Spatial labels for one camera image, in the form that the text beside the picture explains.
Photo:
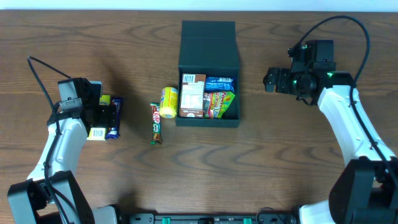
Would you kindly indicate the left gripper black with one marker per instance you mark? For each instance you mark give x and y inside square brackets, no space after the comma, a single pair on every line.
[104,116]

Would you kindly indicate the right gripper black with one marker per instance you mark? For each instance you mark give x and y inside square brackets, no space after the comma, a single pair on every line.
[273,80]

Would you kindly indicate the small blue candy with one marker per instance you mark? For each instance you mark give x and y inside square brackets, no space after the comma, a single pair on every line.
[114,118]

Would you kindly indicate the yellow green snack packet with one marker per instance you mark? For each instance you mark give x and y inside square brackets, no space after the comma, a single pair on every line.
[99,133]

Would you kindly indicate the kitkat chocolate bar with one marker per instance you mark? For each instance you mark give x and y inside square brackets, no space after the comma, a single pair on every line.
[156,124]

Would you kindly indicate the yellow mentos candy tube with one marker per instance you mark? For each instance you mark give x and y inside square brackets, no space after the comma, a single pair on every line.
[169,102]

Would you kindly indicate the blue cookie package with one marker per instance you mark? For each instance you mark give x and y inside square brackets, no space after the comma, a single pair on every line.
[219,84]

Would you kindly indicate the gummy worms candy bag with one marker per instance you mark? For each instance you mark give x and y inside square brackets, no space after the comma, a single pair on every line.
[215,104]

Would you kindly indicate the dark green gift box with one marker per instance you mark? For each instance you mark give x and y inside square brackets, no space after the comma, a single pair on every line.
[210,48]

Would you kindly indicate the brown chocolate milk carton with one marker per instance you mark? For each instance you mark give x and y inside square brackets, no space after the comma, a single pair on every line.
[191,95]

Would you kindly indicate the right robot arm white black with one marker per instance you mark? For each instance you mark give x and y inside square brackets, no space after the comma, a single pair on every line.
[366,191]

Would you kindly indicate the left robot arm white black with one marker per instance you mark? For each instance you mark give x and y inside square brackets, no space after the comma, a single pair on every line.
[51,193]

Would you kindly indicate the black mounting rail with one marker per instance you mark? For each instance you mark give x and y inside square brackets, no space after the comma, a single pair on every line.
[262,218]

